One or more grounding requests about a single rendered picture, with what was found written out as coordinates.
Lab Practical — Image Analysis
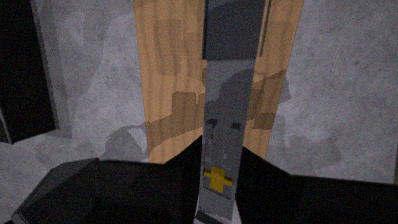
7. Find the wooden board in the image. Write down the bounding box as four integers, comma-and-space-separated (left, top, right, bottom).
133, 0, 304, 164

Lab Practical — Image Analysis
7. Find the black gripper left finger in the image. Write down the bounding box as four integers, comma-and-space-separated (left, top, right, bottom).
84, 135, 202, 224

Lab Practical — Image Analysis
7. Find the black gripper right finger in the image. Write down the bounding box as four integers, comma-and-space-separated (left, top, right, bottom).
235, 146, 398, 224

